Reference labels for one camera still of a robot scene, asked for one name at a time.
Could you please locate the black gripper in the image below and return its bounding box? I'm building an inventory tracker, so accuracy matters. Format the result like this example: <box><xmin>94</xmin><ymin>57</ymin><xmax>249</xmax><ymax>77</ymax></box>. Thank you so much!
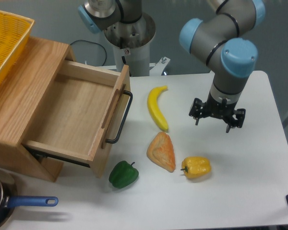
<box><xmin>189</xmin><ymin>92</ymin><xmax>246</xmax><ymax>133</ymax></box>

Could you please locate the yellow bell pepper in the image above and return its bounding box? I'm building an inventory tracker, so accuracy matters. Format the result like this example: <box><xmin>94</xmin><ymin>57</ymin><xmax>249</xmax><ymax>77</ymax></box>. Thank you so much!
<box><xmin>180</xmin><ymin>156</ymin><xmax>212</xmax><ymax>179</ymax></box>

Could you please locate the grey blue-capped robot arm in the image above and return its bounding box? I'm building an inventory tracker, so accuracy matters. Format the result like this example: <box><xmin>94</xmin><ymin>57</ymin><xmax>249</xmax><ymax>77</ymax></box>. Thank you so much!
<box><xmin>78</xmin><ymin>0</ymin><xmax>265</xmax><ymax>130</ymax></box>

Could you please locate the green bell pepper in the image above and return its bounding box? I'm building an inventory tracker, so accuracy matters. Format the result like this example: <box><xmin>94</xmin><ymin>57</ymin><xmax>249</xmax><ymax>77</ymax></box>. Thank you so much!
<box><xmin>108</xmin><ymin>161</ymin><xmax>139</xmax><ymax>189</ymax></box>

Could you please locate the yellow banana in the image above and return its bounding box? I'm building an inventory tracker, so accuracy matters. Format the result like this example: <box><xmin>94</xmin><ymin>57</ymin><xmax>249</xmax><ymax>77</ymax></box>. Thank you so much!
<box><xmin>147</xmin><ymin>85</ymin><xmax>168</xmax><ymax>132</ymax></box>

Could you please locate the triangular pastry bread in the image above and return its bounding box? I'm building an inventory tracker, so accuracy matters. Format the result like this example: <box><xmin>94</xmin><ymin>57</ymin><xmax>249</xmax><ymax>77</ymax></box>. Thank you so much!
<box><xmin>146</xmin><ymin>132</ymin><xmax>176</xmax><ymax>173</ymax></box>

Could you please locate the open wooden drawer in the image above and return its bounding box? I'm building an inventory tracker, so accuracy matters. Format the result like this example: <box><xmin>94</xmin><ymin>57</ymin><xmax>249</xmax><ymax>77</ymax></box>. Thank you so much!
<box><xmin>22</xmin><ymin>61</ymin><xmax>131</xmax><ymax>177</ymax></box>

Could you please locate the wooden drawer cabinet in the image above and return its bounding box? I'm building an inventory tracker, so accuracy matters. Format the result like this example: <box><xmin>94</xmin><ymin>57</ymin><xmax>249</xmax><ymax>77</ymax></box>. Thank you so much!
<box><xmin>0</xmin><ymin>37</ymin><xmax>75</xmax><ymax>182</ymax></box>

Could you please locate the yellow plastic basket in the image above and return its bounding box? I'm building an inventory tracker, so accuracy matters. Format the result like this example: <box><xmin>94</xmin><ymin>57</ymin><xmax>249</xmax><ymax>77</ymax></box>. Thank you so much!
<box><xmin>0</xmin><ymin>10</ymin><xmax>35</xmax><ymax>85</ymax></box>

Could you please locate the black drawer handle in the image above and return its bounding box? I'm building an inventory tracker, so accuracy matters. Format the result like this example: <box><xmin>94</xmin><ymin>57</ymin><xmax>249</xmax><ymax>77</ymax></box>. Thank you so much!
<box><xmin>105</xmin><ymin>90</ymin><xmax>133</xmax><ymax>144</ymax></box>

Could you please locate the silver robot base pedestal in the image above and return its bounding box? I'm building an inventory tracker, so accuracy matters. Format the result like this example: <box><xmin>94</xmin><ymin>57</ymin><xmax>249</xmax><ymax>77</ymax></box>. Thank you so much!
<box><xmin>104</xmin><ymin>12</ymin><xmax>170</xmax><ymax>77</ymax></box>

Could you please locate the black cable on floor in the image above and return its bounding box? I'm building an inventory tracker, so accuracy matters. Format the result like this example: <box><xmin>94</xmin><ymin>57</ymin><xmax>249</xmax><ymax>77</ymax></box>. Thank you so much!
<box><xmin>69</xmin><ymin>39</ymin><xmax>108</xmax><ymax>67</ymax></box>

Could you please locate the blue-handled frying pan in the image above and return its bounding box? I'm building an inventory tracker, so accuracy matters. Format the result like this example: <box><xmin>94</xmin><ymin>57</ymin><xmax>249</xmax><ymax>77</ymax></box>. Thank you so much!
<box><xmin>0</xmin><ymin>170</ymin><xmax>59</xmax><ymax>227</ymax></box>

